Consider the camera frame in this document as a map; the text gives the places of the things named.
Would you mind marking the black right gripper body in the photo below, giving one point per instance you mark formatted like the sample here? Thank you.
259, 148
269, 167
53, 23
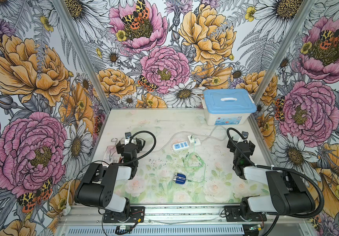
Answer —
233, 144

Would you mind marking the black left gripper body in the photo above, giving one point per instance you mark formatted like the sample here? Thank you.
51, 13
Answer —
120, 147

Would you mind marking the blue electric shaver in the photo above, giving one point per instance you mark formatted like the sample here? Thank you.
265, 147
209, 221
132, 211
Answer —
179, 178

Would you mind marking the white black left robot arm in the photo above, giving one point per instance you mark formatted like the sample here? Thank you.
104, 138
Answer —
97, 185

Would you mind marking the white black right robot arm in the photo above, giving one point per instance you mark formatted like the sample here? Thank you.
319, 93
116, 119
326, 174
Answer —
291, 193

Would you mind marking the pink red small box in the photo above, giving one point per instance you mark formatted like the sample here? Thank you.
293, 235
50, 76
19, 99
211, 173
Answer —
111, 155

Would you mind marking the metal forceps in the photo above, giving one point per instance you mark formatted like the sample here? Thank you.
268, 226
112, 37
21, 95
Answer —
115, 141

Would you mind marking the white blue power strip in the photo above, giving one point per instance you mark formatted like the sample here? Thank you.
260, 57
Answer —
180, 146

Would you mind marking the blue lidded storage box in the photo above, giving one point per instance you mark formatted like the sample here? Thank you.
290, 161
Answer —
227, 106

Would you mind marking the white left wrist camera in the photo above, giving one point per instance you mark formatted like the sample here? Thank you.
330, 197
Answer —
127, 138

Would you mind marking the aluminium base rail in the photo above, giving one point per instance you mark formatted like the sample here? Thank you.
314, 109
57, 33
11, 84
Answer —
179, 220

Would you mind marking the aluminium corner post right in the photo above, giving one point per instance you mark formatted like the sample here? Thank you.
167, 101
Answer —
298, 22

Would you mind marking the aluminium corner post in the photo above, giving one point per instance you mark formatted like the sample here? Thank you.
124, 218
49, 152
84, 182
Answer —
298, 22
81, 51

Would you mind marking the aluminium corner post left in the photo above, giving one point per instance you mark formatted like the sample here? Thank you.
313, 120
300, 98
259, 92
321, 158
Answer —
81, 51

